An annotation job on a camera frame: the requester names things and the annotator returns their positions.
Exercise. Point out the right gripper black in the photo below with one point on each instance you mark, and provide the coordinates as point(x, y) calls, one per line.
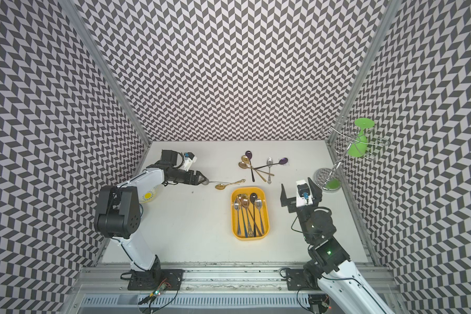
point(290, 202)

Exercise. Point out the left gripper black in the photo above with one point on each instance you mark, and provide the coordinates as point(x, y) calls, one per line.
point(190, 176)

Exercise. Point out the ornate gold small spoon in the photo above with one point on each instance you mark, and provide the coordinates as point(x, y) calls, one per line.
point(223, 185)

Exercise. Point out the silver spoon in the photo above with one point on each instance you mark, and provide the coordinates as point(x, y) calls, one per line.
point(216, 181)
point(269, 164)
point(259, 206)

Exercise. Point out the silver spoon ornate handle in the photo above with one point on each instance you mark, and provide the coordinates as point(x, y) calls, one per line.
point(237, 208)

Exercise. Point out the rose gold spoon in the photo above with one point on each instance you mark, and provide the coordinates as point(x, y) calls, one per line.
point(244, 166)

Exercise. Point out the yellow storage box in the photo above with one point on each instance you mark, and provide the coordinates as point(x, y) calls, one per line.
point(265, 213)

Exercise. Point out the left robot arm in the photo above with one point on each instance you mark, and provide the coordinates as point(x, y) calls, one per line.
point(118, 207)

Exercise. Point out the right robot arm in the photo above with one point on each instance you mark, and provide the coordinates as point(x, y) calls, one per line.
point(331, 268)

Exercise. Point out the silver spoon upright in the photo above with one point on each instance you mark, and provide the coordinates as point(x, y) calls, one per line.
point(269, 164)

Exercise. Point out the chrome cup holder rack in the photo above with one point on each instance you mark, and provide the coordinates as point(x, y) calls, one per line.
point(321, 174)

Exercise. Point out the green plastic goblet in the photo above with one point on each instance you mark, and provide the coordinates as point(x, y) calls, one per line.
point(356, 147)

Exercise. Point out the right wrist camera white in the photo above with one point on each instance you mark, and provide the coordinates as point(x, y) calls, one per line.
point(303, 194)

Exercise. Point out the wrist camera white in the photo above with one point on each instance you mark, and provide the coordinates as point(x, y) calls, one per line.
point(188, 160)
point(303, 194)

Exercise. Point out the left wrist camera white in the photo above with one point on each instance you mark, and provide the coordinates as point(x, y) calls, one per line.
point(188, 160)

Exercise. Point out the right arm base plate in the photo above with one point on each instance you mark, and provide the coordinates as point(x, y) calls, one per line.
point(300, 279)

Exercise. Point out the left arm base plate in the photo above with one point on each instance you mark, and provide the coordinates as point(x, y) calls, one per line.
point(151, 280)

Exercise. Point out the aluminium rail frame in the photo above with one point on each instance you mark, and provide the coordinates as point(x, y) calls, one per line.
point(203, 285)

